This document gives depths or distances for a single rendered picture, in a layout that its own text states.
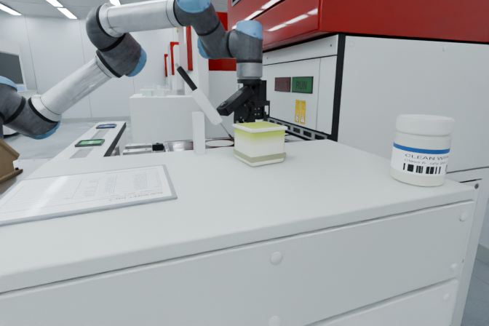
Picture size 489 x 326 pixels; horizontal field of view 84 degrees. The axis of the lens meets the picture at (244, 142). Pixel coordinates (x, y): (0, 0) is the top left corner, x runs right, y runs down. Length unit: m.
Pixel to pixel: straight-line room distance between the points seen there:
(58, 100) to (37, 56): 8.00
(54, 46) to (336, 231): 8.89
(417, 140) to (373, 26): 0.42
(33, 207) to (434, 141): 0.51
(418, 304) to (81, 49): 8.79
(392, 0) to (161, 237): 0.76
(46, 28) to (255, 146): 8.80
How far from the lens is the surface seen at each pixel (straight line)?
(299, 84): 0.85
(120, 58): 1.05
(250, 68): 0.77
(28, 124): 1.20
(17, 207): 0.42
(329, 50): 0.74
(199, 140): 0.55
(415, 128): 0.44
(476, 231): 1.35
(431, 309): 0.55
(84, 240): 0.31
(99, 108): 8.85
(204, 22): 0.76
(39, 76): 9.13
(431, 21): 0.94
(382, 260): 0.42
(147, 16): 0.85
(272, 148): 0.48
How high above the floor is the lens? 1.11
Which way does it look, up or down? 13 degrees down
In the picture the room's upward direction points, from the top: straight up
